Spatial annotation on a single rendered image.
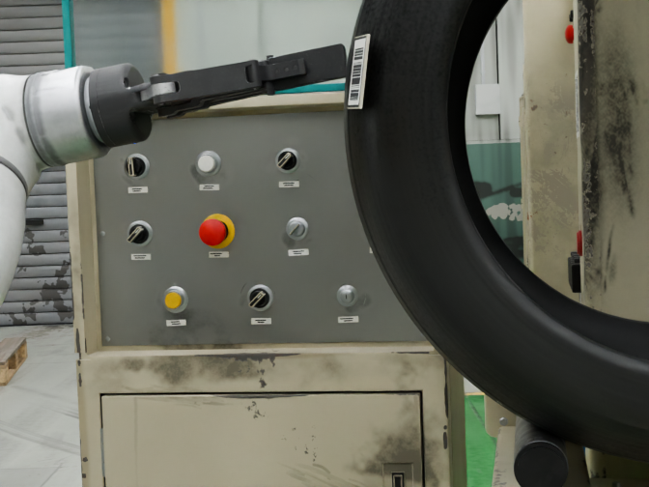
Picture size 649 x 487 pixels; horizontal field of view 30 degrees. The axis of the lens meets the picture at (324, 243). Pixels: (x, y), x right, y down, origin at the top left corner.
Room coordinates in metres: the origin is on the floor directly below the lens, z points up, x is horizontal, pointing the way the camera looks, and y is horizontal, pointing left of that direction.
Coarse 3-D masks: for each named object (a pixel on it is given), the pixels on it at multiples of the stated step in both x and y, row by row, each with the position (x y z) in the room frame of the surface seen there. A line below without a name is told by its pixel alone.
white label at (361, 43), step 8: (360, 40) 1.00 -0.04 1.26; (368, 40) 0.98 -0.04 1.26; (360, 48) 1.00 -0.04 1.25; (368, 48) 0.98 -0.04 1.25; (360, 56) 0.99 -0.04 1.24; (352, 64) 1.02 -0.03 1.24; (360, 64) 0.99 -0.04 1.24; (352, 72) 1.02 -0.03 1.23; (360, 72) 0.99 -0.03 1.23; (352, 80) 1.01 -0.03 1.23; (360, 80) 0.99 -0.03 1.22; (352, 88) 1.01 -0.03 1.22; (360, 88) 0.98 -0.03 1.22; (352, 96) 1.01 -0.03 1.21; (360, 96) 0.98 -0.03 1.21; (352, 104) 1.01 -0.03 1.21; (360, 104) 0.98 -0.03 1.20
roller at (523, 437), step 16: (528, 432) 1.04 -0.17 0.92; (544, 432) 1.03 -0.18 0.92; (528, 448) 0.99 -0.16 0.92; (544, 448) 0.98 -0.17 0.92; (560, 448) 0.99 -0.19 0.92; (528, 464) 0.98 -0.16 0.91; (544, 464) 0.98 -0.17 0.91; (560, 464) 0.98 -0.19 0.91; (528, 480) 0.98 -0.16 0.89; (544, 480) 0.98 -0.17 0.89; (560, 480) 0.98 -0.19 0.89
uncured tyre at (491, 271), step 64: (384, 0) 1.00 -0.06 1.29; (448, 0) 0.97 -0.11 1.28; (384, 64) 0.98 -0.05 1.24; (448, 64) 0.97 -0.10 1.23; (384, 128) 0.98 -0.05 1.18; (448, 128) 1.25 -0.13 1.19; (384, 192) 0.99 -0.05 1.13; (448, 192) 0.97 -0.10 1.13; (384, 256) 1.02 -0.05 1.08; (448, 256) 0.97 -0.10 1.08; (512, 256) 1.25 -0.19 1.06; (448, 320) 0.99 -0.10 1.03; (512, 320) 0.96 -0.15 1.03; (576, 320) 1.23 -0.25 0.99; (512, 384) 0.98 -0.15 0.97; (576, 384) 0.96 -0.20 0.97; (640, 384) 0.94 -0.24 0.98; (640, 448) 0.97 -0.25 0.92
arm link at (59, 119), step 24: (48, 72) 1.14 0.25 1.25; (72, 72) 1.13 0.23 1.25; (24, 96) 1.12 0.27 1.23; (48, 96) 1.12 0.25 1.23; (72, 96) 1.11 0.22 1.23; (48, 120) 1.11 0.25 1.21; (72, 120) 1.11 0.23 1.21; (48, 144) 1.12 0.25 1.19; (72, 144) 1.12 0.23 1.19; (96, 144) 1.13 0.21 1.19
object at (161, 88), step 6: (156, 84) 1.08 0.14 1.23; (162, 84) 1.08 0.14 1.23; (168, 84) 1.08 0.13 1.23; (174, 84) 1.09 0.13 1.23; (144, 90) 1.11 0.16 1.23; (150, 90) 1.09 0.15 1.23; (156, 90) 1.08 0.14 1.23; (162, 90) 1.08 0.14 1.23; (168, 90) 1.08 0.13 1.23; (174, 90) 1.08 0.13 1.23; (144, 96) 1.11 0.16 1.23; (150, 96) 1.09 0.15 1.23
